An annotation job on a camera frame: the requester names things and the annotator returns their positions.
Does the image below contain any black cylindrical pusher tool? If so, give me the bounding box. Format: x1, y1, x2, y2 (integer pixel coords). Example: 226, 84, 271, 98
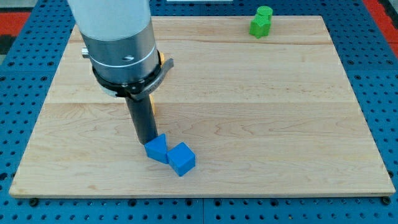
126, 96, 158, 145

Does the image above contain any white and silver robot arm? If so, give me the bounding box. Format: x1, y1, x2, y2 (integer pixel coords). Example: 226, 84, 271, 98
68, 0, 174, 144

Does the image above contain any yellow block behind arm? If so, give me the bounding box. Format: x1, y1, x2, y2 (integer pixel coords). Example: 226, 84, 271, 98
158, 51, 165, 67

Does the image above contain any blue triangular prism block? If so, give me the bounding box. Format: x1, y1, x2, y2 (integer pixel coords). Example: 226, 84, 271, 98
144, 134, 169, 164

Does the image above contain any blue cube block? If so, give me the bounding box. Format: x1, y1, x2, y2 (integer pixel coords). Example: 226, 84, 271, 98
167, 142, 196, 177

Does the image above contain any wooden board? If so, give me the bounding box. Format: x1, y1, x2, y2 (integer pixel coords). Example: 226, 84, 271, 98
9, 16, 396, 198

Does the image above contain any green star block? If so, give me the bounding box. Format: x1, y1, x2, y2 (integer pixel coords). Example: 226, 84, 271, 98
249, 14, 271, 39

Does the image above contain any green cylinder block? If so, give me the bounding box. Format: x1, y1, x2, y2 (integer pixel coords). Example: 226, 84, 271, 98
256, 6, 273, 22

